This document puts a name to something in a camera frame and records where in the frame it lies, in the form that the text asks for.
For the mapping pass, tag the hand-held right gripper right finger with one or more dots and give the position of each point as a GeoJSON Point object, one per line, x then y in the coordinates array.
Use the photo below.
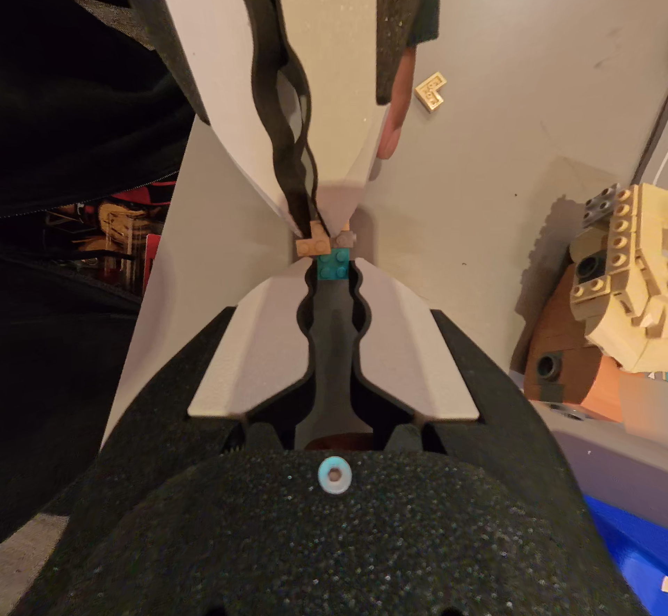
{"type": "Point", "coordinates": [418, 355]}

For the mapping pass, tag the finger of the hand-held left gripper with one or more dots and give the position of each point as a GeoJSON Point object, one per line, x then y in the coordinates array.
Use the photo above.
{"type": "Point", "coordinates": [220, 78]}
{"type": "Point", "coordinates": [340, 78]}

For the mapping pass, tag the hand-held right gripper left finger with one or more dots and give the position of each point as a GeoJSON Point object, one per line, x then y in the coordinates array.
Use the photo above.
{"type": "Point", "coordinates": [255, 355]}

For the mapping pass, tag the tan corner toy plate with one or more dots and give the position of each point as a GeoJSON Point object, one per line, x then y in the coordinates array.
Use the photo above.
{"type": "Point", "coordinates": [428, 94]}

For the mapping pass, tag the teal toy brick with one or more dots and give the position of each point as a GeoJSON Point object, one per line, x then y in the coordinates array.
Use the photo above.
{"type": "Point", "coordinates": [334, 267]}

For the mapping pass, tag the light grey desk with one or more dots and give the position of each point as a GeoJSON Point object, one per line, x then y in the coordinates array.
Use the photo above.
{"type": "Point", "coordinates": [522, 104]}

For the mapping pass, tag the person's left hand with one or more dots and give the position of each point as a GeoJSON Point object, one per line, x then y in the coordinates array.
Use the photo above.
{"type": "Point", "coordinates": [394, 114]}

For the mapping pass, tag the colourful printed packaging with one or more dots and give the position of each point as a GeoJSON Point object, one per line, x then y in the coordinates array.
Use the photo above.
{"type": "Point", "coordinates": [118, 229]}

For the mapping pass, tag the black bag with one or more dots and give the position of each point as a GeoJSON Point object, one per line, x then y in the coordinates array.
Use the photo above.
{"type": "Point", "coordinates": [63, 365]}

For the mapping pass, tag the tan and brown brick model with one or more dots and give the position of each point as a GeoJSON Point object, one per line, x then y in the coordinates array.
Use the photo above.
{"type": "Point", "coordinates": [616, 312]}

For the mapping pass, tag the blue plastic bin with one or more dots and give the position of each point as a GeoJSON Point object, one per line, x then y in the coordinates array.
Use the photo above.
{"type": "Point", "coordinates": [637, 547]}

